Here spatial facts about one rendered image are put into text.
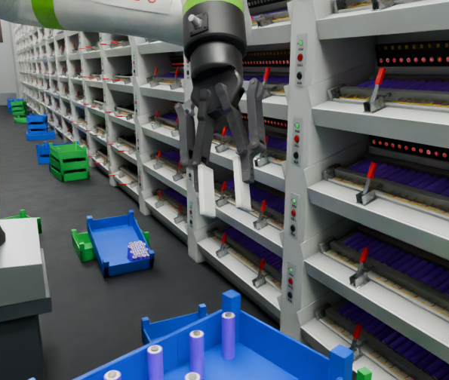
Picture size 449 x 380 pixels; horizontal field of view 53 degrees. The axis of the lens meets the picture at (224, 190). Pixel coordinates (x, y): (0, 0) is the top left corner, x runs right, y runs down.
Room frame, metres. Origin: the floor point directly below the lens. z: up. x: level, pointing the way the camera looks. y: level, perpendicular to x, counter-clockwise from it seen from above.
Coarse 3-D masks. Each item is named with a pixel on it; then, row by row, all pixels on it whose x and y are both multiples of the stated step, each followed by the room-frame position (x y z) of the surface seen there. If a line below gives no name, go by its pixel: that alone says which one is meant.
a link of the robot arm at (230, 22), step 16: (192, 16) 0.65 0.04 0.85; (208, 16) 0.66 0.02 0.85; (224, 16) 0.66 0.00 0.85; (240, 16) 0.68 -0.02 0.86; (192, 32) 0.66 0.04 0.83; (208, 32) 0.65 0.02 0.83; (224, 32) 0.65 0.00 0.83; (240, 32) 0.66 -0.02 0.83; (192, 48) 0.67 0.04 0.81; (240, 48) 0.68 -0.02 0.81
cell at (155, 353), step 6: (150, 348) 0.46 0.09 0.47; (156, 348) 0.46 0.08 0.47; (150, 354) 0.45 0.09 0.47; (156, 354) 0.45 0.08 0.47; (162, 354) 0.46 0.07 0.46; (150, 360) 0.45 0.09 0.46; (156, 360) 0.45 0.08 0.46; (162, 360) 0.46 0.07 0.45; (150, 366) 0.45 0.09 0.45; (156, 366) 0.45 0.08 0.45; (162, 366) 0.46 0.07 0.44; (150, 372) 0.45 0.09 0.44; (156, 372) 0.45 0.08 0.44; (162, 372) 0.46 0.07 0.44; (150, 378) 0.45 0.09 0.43; (156, 378) 0.45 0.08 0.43; (162, 378) 0.46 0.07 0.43
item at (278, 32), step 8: (288, 0) 1.50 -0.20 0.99; (256, 8) 1.67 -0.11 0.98; (264, 8) 1.62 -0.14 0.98; (272, 8) 1.58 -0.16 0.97; (288, 8) 1.18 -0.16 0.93; (272, 24) 1.31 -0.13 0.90; (280, 24) 1.25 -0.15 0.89; (288, 24) 1.20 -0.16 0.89; (256, 32) 1.34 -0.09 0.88; (264, 32) 1.31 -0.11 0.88; (272, 32) 1.27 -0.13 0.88; (280, 32) 1.24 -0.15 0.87; (288, 32) 1.21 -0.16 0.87; (248, 40) 1.39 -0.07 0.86; (256, 40) 1.35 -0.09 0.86; (264, 40) 1.32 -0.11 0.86; (272, 40) 1.28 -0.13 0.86; (280, 40) 1.25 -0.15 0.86; (288, 40) 1.22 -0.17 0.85
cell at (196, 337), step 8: (192, 336) 0.49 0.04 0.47; (200, 336) 0.49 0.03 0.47; (192, 344) 0.48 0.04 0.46; (200, 344) 0.48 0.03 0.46; (192, 352) 0.48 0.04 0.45; (200, 352) 0.48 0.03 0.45; (192, 360) 0.48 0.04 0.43; (200, 360) 0.48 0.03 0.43; (192, 368) 0.48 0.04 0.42; (200, 368) 0.48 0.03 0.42
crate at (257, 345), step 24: (216, 312) 0.56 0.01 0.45; (240, 312) 0.57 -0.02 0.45; (168, 336) 0.50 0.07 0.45; (216, 336) 0.56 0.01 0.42; (240, 336) 0.57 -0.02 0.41; (264, 336) 0.53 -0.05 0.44; (288, 336) 0.50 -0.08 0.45; (120, 360) 0.46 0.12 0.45; (144, 360) 0.48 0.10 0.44; (168, 360) 0.50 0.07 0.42; (216, 360) 0.53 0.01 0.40; (240, 360) 0.53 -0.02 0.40; (264, 360) 0.53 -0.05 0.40; (288, 360) 0.50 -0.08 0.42; (312, 360) 0.47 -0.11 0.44; (336, 360) 0.43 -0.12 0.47
